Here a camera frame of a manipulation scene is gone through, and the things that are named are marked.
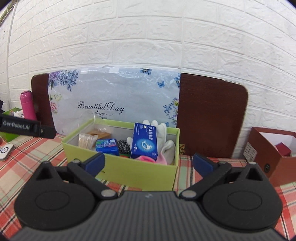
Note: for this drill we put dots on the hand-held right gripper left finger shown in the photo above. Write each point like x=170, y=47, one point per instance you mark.
x=95, y=162

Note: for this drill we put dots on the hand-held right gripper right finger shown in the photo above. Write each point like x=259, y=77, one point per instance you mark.
x=203, y=163

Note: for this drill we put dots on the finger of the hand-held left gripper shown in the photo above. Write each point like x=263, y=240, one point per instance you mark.
x=48, y=132

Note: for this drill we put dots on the blue gum container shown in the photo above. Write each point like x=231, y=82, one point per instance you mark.
x=107, y=146

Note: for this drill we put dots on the pink and white gloves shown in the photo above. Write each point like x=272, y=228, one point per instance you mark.
x=165, y=146

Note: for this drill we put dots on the light green cardboard box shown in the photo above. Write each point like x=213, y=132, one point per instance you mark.
x=138, y=173

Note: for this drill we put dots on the blue mask box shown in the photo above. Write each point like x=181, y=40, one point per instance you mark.
x=144, y=141

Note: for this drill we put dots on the small green open box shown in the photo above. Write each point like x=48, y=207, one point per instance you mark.
x=9, y=138

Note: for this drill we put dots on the pink bottle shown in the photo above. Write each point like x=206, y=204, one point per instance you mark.
x=28, y=106

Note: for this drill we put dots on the plaid cloth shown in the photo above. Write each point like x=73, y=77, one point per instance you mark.
x=34, y=150

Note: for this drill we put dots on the cotton swab pack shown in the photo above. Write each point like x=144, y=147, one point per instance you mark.
x=87, y=141

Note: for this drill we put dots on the white oval device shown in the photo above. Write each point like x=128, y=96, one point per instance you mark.
x=5, y=151

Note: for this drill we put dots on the wooden item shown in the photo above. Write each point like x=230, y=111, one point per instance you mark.
x=99, y=134

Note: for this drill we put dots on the steel wool scrubber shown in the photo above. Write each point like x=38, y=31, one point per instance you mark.
x=123, y=146

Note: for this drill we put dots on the brown wooden headboard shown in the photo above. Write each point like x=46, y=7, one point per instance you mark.
x=208, y=115

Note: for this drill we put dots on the brown cardboard box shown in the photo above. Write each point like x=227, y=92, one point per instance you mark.
x=261, y=148

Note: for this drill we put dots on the floral plastic bag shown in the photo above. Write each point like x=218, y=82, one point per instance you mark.
x=111, y=92

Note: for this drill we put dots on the small red box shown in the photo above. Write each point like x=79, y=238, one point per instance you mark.
x=283, y=149

